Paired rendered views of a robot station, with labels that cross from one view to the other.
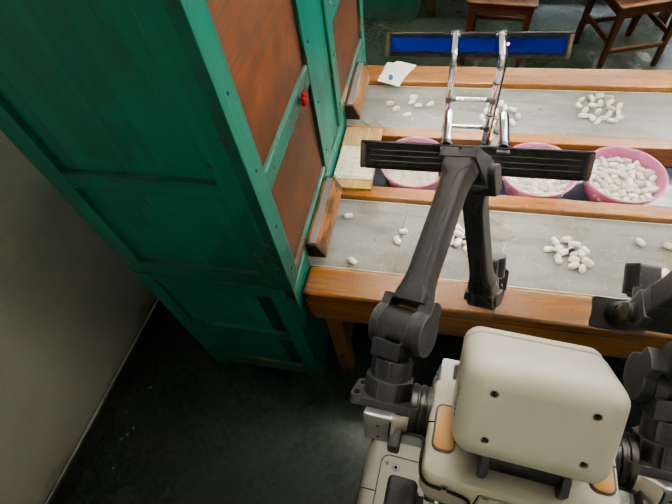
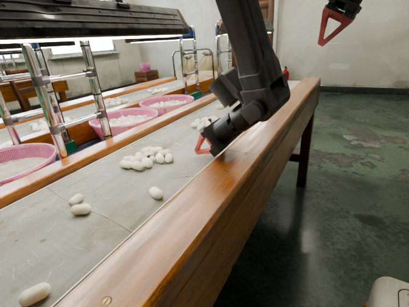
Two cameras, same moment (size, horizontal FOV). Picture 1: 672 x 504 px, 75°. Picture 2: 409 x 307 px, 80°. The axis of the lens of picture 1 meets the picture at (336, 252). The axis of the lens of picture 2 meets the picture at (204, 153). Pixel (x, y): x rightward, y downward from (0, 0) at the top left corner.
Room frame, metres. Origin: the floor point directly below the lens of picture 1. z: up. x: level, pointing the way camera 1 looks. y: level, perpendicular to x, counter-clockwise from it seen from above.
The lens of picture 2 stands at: (0.55, 0.12, 1.02)
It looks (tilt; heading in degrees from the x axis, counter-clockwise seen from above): 25 degrees down; 281
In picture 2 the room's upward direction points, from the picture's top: 4 degrees counter-clockwise
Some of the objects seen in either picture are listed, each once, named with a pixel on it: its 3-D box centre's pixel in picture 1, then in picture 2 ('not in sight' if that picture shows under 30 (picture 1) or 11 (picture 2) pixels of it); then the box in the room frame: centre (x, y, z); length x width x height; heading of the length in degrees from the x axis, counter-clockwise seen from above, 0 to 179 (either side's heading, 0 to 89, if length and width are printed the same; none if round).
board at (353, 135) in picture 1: (358, 157); not in sight; (1.26, -0.15, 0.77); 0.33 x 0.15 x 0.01; 160
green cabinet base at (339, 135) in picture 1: (289, 203); not in sight; (1.41, 0.17, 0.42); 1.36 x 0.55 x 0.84; 160
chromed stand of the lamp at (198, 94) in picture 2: not in sight; (179, 64); (0.97, -1.50, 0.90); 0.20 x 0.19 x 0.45; 70
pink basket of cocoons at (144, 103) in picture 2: (619, 182); (168, 109); (0.93, -1.03, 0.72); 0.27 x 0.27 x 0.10
